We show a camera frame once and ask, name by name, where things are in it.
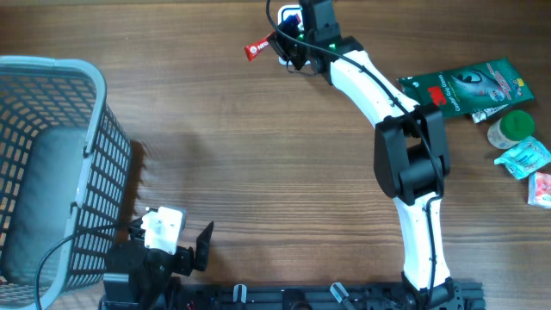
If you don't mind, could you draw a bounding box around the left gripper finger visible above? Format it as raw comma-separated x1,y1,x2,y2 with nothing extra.
127,218,145,237
194,221,214,271

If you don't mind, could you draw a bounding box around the red Nescafe stick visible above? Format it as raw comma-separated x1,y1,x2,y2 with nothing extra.
244,32,275,61

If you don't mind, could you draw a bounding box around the small green white box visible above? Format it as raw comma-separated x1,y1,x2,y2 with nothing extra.
471,104,510,124

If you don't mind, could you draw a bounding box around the green 3M gloves pack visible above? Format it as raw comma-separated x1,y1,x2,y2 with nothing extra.
398,58,534,118

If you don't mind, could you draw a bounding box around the green lid jar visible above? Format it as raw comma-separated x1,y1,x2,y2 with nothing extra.
487,110,536,150

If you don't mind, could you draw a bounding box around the teal wipes packet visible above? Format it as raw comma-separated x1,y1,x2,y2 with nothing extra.
494,136,550,180

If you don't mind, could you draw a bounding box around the red white small packet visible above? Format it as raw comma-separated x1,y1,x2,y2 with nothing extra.
528,172,551,209

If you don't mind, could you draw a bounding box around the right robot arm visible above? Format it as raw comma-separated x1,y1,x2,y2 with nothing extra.
270,1,455,309

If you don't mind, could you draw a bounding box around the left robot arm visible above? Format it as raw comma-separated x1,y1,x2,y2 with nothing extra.
98,219,214,310

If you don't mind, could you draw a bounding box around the white barcode scanner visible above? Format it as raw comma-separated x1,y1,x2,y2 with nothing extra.
277,3,304,33

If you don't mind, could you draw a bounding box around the grey plastic basket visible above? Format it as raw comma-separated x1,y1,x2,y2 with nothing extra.
1,56,132,309

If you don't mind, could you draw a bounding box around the left camera cable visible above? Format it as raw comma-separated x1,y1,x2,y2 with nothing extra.
33,223,145,310

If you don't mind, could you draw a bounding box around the camera cable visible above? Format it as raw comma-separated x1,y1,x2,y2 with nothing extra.
33,223,145,310
265,0,444,309

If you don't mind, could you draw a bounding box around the right camera cable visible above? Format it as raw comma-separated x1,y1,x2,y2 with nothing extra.
265,0,444,309

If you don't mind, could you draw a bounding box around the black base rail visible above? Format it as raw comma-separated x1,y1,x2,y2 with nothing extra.
168,282,486,310

